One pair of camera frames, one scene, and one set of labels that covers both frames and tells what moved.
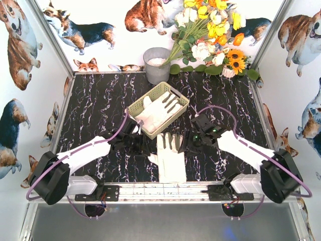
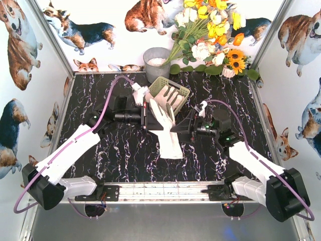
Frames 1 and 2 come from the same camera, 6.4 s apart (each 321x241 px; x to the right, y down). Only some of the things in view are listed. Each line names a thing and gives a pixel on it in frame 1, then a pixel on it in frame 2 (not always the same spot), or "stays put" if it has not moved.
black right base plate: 222,193 stays put
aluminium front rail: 171,193 stays put
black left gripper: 138,144 -> 144,117
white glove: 170,159 -> 169,143
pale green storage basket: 157,109 -> 161,82
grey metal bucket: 156,74 stays put
